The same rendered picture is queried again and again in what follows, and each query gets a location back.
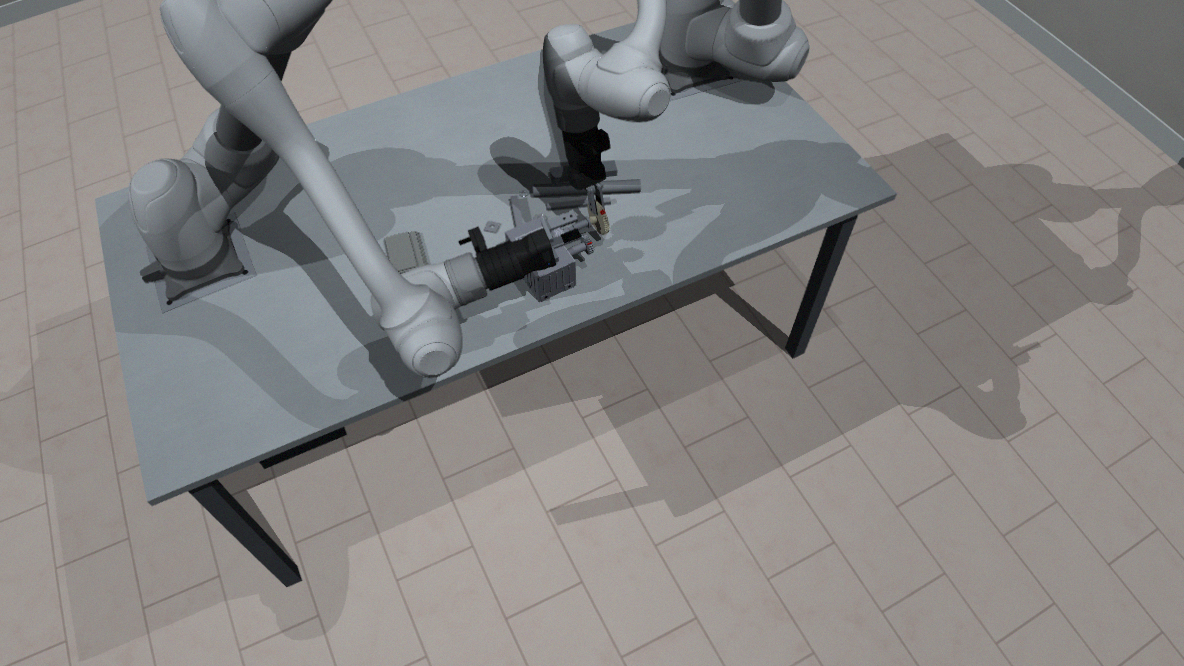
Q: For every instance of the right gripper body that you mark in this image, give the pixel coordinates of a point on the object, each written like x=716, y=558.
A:
x=497, y=266

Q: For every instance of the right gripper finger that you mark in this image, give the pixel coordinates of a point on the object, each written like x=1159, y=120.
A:
x=565, y=239
x=559, y=221

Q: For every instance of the beige gear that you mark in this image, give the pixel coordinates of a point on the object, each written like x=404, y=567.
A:
x=599, y=221

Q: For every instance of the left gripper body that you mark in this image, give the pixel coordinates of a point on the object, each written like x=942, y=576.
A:
x=581, y=131

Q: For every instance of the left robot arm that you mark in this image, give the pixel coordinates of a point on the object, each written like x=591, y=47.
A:
x=761, y=41

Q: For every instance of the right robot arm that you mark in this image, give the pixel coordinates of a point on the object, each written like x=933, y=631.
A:
x=180, y=208

